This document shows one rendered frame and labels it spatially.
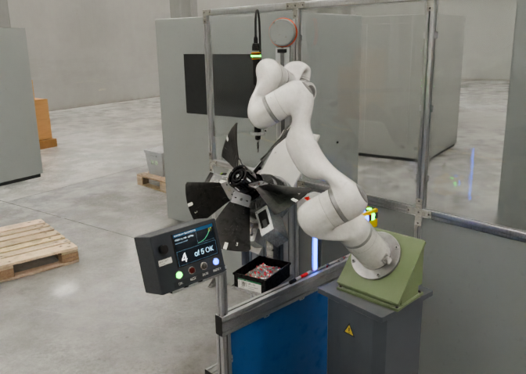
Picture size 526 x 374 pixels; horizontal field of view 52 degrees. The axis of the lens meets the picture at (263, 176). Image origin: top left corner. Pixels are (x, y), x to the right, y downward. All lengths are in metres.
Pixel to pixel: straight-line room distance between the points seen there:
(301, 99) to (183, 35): 3.49
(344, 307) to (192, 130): 3.45
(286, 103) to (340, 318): 0.83
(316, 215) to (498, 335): 1.41
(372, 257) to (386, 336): 0.28
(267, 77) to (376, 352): 1.03
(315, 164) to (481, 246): 1.24
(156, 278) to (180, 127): 3.65
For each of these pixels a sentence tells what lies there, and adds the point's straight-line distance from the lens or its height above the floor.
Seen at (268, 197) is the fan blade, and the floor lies 1.16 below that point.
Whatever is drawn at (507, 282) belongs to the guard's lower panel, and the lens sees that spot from 2.74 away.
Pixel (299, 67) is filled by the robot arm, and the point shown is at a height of 1.74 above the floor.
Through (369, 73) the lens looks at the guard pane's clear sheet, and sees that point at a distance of 2.91.
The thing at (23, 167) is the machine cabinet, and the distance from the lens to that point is 8.09.
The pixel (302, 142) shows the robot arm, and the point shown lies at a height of 1.52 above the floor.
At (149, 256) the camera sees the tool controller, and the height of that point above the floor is 1.19.
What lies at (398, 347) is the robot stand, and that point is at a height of 0.76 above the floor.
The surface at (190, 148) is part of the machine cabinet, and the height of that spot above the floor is 0.83.
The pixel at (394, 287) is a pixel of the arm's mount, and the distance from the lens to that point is 1.97.
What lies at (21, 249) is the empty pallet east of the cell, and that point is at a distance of 5.04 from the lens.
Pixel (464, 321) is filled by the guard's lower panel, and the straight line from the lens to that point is 2.92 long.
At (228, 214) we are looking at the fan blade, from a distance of 2.50.
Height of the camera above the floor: 1.85
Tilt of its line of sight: 14 degrees down
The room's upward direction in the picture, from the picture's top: 1 degrees counter-clockwise
